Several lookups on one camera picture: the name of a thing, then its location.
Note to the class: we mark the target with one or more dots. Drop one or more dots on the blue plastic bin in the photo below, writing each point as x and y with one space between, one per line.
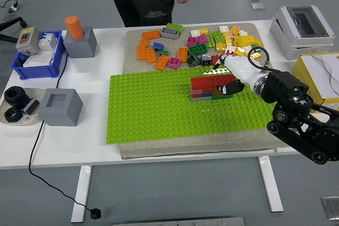
39 72

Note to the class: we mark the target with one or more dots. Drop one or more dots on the long lime green brick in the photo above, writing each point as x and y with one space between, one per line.
176 27

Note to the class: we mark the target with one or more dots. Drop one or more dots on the magenta toy brick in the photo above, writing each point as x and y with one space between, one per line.
202 38
174 63
191 41

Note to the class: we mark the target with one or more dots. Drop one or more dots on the white plate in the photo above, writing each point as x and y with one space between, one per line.
37 93

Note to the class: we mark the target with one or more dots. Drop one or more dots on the brown wall brick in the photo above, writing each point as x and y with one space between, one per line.
215 91

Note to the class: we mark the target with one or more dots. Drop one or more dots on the pink wall brick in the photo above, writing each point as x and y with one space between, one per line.
196 93

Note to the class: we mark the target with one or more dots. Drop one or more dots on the grey-brown foam mat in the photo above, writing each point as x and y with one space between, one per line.
212 144

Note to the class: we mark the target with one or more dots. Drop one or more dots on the white electrical enclosure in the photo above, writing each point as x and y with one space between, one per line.
304 40

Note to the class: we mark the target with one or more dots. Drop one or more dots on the small red wall brick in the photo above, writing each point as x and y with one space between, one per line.
208 91

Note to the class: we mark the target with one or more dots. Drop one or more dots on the white circuit breaker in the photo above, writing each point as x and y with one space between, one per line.
47 41

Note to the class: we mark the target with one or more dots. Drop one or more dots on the small pink toy brick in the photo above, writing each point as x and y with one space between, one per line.
231 35

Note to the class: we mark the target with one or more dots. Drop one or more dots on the long yellow toy brick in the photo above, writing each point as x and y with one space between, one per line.
247 40

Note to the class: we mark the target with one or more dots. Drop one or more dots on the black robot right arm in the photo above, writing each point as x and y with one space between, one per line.
286 85

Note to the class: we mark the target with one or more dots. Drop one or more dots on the orange cylinder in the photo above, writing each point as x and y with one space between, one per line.
74 27

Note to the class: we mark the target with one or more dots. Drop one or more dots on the yellow white cardboard box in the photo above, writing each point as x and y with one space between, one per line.
317 77

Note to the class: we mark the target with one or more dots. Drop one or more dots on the small green toy brick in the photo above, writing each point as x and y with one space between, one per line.
255 46

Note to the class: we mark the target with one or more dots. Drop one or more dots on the blue toy brick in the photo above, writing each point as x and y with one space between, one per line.
158 46

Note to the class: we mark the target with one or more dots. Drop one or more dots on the grey push-button switch box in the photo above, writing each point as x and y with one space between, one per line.
26 39

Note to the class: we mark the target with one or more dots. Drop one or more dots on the small dark green brick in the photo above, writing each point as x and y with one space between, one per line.
164 52

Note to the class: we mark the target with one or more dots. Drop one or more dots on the grey metal base plate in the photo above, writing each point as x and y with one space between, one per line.
180 222

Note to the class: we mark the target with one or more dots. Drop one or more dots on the black grey slope brick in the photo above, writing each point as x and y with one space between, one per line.
205 60

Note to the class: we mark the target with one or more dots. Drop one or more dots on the green studded baseplate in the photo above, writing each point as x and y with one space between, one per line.
159 109

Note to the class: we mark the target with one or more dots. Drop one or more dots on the cream white toy brick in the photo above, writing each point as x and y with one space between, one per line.
244 33

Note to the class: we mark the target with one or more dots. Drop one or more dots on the dark green long brick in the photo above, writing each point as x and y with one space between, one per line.
197 49

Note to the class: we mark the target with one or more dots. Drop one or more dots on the green wall brick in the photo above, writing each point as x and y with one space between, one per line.
221 97

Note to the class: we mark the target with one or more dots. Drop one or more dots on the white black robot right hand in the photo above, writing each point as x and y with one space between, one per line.
243 70

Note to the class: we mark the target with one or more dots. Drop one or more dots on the grey toy brick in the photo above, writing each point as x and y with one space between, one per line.
169 33

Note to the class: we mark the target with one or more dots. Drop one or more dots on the steel floor box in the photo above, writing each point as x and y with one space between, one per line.
331 207

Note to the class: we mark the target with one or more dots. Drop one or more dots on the black office chair base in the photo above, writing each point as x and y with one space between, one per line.
10 22

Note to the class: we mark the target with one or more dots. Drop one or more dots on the large black nut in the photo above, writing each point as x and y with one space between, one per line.
16 96

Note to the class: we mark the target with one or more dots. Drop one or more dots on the long red toy brick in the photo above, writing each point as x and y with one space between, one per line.
224 79

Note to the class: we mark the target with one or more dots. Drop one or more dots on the white wall switch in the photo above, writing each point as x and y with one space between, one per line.
38 60

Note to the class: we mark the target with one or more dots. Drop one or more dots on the red-orange wall brick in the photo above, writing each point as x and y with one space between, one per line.
196 96

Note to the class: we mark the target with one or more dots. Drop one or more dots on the small brown metal part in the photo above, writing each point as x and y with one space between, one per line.
31 106

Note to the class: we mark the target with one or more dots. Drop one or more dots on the small black nut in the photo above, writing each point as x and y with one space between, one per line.
13 115

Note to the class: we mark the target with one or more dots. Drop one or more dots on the orange toy brick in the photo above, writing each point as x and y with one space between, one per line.
183 54
144 43
142 52
151 56
162 62
151 35

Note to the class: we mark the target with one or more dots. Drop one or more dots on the grey socket block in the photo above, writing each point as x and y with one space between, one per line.
58 112
82 46

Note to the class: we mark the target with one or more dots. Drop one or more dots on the white table leg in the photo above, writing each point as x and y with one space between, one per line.
82 191
271 183

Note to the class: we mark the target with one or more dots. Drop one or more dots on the blue wall brick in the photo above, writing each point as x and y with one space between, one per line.
207 95

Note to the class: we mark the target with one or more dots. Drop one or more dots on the grey wall brick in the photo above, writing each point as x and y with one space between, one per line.
200 99

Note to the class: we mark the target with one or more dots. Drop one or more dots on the black plug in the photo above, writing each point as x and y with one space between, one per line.
95 213

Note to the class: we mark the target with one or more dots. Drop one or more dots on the lime green toy brick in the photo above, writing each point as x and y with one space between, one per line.
218 37
211 40

